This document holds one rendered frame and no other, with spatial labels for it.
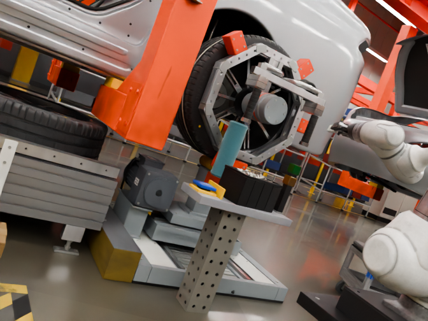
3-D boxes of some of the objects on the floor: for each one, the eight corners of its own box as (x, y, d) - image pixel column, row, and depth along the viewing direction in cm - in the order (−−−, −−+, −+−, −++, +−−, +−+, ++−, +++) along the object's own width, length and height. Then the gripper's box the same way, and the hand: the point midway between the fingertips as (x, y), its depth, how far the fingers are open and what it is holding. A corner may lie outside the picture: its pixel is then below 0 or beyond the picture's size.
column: (197, 300, 171) (234, 205, 168) (207, 313, 163) (246, 214, 159) (176, 297, 166) (213, 199, 163) (185, 311, 158) (225, 208, 154)
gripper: (377, 132, 169) (344, 128, 192) (354, 115, 165) (323, 113, 188) (367, 148, 169) (335, 142, 191) (344, 131, 165) (314, 127, 187)
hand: (333, 128), depth 186 cm, fingers closed
